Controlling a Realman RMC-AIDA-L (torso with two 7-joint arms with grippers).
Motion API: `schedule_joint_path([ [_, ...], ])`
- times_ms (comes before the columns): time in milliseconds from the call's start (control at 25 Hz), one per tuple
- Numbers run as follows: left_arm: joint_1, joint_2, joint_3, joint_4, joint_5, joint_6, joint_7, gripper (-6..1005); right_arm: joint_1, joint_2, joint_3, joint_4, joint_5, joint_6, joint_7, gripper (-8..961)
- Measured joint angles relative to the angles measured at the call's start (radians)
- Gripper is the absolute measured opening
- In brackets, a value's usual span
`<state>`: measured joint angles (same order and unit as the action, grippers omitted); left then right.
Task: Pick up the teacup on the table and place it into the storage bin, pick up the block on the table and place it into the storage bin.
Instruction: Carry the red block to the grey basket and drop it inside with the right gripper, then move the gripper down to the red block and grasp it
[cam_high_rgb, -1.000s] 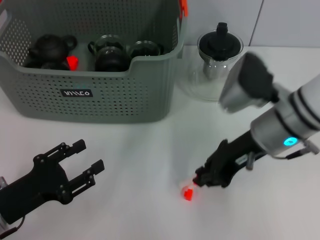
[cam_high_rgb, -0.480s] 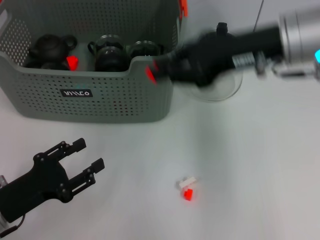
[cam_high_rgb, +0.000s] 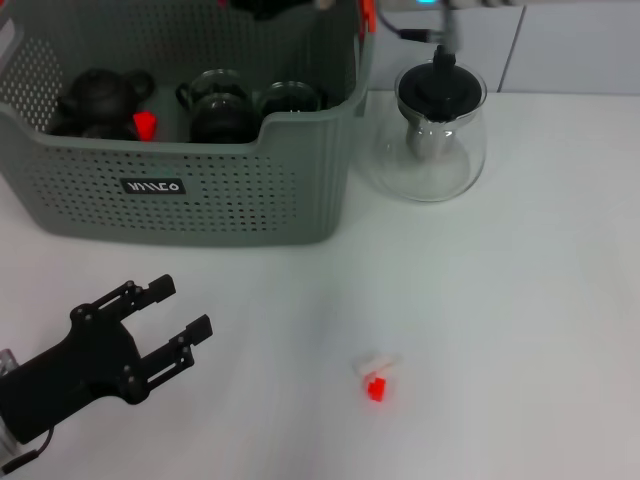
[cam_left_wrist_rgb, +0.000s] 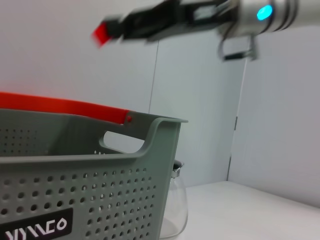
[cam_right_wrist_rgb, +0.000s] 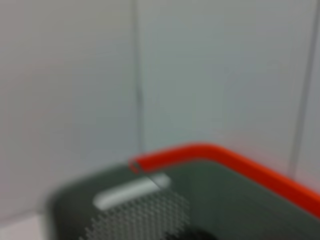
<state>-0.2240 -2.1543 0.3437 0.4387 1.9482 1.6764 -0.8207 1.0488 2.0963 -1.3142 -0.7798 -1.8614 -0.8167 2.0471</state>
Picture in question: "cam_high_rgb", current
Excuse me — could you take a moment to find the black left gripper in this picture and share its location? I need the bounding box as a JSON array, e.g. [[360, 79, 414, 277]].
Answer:
[[0, 273, 214, 446]]

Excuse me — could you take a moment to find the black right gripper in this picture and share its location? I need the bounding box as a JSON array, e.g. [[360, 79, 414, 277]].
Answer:
[[227, 0, 314, 22]]

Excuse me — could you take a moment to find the large red sloped brick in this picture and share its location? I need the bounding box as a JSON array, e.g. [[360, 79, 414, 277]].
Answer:
[[132, 111, 159, 142]]

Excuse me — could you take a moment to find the translucent white brick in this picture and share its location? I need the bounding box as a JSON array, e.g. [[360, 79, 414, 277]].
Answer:
[[353, 352, 404, 377]]

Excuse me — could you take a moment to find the grey-green perforated storage bin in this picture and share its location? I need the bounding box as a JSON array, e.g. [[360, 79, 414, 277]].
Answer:
[[0, 0, 376, 249]]

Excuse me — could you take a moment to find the black glass teapot lid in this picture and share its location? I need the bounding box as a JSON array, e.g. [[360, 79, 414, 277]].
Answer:
[[397, 44, 484, 124]]

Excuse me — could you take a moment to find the dark clay teapot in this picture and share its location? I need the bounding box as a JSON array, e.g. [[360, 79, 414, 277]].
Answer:
[[54, 68, 155, 137]]

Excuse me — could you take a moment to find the steel teapot infuser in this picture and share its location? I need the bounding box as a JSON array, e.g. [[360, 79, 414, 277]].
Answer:
[[405, 118, 454, 162]]

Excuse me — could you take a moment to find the clear glass teapot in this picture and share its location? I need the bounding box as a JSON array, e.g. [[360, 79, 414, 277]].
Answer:
[[369, 57, 489, 204]]

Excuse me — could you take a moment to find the orange bin handle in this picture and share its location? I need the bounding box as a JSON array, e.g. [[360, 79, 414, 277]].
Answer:
[[358, 0, 377, 36]]

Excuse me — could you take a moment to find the right gripper cable with connector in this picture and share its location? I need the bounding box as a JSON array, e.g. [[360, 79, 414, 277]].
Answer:
[[314, 0, 461, 57]]

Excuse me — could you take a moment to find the thin left gripper cable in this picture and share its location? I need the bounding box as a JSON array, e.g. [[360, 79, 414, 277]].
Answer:
[[0, 424, 54, 474]]

